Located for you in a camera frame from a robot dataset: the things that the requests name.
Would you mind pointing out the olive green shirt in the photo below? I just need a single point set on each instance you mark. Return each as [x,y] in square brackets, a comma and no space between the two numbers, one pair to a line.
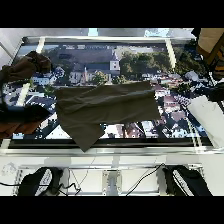
[106,106]

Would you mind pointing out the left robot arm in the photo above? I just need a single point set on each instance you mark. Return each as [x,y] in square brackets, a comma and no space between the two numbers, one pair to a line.
[35,181]

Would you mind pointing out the black garment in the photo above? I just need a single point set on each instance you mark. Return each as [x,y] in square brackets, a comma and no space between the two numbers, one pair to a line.
[23,113]

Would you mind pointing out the brown garment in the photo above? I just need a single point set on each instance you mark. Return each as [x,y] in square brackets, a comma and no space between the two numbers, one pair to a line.
[28,66]

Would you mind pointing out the white garment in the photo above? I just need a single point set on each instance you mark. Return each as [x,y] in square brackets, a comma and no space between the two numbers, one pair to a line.
[208,116]

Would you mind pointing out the heap of clothes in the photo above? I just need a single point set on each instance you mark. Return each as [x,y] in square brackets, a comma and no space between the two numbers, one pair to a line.
[218,65]

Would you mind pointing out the beige garment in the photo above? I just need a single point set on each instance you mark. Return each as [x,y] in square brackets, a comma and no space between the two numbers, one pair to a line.
[210,36]

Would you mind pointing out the silver frame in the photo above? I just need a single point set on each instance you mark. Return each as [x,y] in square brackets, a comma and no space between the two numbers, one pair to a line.
[111,181]

